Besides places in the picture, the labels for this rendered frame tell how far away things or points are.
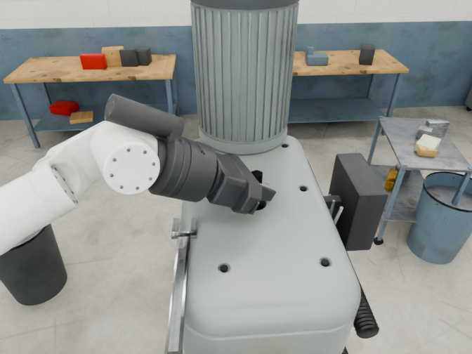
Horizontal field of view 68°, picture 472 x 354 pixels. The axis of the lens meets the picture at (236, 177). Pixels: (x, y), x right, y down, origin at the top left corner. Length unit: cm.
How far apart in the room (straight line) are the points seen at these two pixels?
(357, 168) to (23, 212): 82
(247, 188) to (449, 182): 293
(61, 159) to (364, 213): 74
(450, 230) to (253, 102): 257
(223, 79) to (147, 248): 261
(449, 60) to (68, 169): 565
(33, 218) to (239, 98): 40
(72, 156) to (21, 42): 485
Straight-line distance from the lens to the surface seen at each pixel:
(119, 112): 45
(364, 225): 102
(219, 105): 70
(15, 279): 288
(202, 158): 48
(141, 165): 42
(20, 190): 46
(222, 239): 55
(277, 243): 55
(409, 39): 549
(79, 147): 51
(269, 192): 58
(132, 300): 287
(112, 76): 424
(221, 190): 50
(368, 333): 61
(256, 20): 63
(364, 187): 97
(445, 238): 317
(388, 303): 298
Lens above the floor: 229
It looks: 36 degrees down
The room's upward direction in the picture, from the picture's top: straight up
